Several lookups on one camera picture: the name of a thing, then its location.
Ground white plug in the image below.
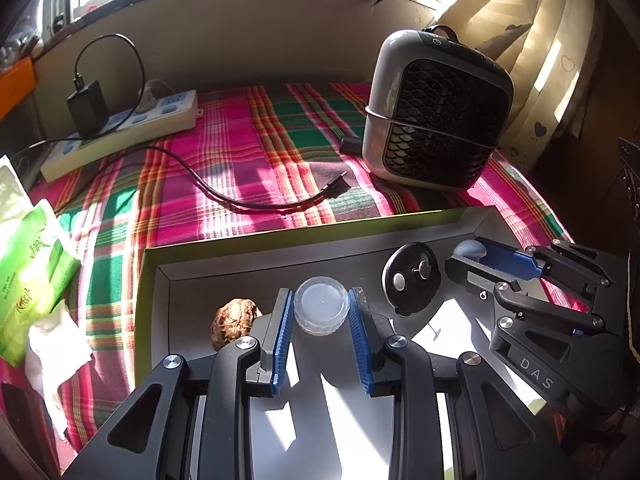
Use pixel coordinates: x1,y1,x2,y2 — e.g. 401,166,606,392
137,78,171,113

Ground grey cardboard box tray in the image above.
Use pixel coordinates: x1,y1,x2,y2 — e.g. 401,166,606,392
134,206,556,480

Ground black charger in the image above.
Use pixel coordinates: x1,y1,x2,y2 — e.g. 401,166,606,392
67,77,108,137

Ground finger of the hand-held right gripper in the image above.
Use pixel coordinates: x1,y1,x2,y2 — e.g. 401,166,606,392
475,237,616,289
445,256,609,337

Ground orange tray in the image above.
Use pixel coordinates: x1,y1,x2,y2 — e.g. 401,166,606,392
0,57,38,121

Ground white round knob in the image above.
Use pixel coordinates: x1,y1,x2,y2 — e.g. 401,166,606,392
454,240,488,261

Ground brown walnut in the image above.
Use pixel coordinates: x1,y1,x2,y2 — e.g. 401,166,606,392
211,298,263,352

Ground white power strip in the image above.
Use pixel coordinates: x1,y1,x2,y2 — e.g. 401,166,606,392
40,90,203,182

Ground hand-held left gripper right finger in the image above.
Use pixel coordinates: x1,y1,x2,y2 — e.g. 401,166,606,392
348,287,571,480

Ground clear plastic round lid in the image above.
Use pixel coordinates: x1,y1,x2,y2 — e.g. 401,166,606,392
293,276,349,336

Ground black round disc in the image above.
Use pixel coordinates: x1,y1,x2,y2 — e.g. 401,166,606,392
381,242,443,317

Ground plaid cloth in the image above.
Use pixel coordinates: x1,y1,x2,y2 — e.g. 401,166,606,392
25,80,591,461

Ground crumpled white tissue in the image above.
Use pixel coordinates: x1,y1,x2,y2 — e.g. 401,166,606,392
27,300,93,441

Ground green tissue pack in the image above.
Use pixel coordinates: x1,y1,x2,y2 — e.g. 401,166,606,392
0,155,83,368

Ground black charging cable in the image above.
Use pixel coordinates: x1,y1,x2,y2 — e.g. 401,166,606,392
10,34,347,210

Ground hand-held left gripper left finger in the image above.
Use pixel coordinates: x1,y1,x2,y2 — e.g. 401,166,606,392
62,287,296,480

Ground grey space heater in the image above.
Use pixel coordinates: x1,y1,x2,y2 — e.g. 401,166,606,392
361,25,515,192

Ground cream heart-print curtain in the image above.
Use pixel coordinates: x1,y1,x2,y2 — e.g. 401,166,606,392
435,0,608,171

